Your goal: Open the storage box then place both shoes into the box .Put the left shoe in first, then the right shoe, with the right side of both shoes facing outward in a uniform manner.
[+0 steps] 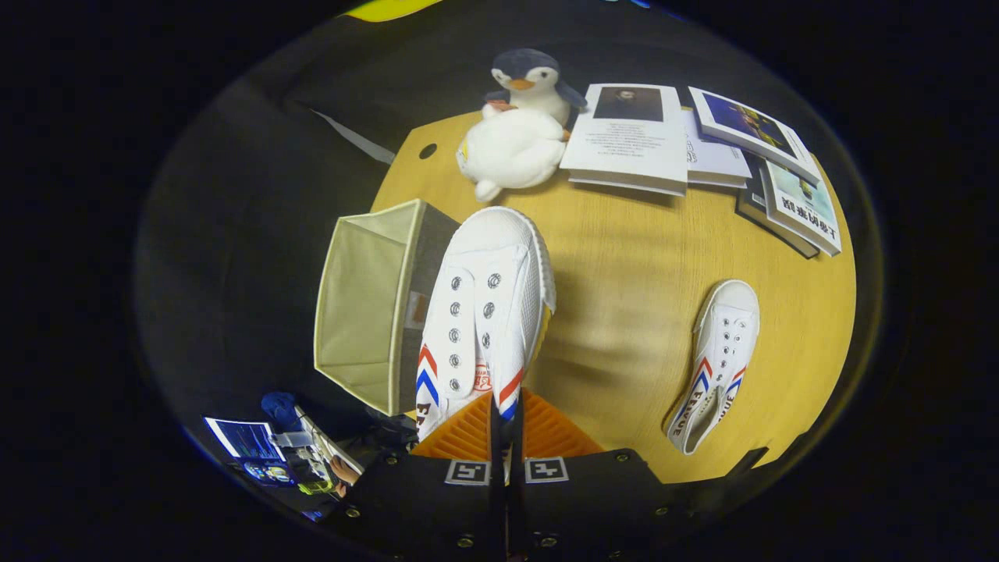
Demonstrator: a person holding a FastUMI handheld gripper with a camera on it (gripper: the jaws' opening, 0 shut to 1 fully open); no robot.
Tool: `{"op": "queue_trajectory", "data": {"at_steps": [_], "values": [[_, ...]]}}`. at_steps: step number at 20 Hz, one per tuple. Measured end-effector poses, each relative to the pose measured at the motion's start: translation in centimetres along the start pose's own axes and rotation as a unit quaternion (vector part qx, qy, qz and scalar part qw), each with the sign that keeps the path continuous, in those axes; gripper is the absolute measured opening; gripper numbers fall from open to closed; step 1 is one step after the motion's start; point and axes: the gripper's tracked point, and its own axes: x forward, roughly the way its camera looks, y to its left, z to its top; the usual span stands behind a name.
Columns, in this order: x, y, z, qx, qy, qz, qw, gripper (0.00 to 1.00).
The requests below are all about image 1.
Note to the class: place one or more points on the white round plush toy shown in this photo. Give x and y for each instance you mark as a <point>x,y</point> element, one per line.
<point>511,148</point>

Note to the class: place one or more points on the dark cover book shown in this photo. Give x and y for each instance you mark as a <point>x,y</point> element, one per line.
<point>761,207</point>

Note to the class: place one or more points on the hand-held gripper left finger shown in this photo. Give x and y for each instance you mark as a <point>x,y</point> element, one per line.
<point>421,499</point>

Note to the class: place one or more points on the white book with portrait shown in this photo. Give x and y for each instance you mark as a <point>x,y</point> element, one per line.
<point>628,144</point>

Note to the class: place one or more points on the plain white book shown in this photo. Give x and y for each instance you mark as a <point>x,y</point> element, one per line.
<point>714,156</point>

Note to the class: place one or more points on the white canvas shoe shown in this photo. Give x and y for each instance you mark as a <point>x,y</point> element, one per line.
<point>722,351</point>
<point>488,312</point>

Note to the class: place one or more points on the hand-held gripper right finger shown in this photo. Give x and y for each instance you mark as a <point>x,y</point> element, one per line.
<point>585,507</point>

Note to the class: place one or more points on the blue cover book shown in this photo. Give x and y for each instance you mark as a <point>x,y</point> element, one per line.
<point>749,129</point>

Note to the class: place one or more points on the penguin plush toy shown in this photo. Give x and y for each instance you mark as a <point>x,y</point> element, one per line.
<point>538,82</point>

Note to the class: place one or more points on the blue cloth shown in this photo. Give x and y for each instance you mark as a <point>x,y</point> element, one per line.
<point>279,410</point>

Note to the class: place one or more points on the beige fabric storage box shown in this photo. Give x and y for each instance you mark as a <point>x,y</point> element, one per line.
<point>363,304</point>

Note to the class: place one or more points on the blue lit screen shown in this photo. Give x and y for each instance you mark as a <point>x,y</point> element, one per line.
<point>246,439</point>

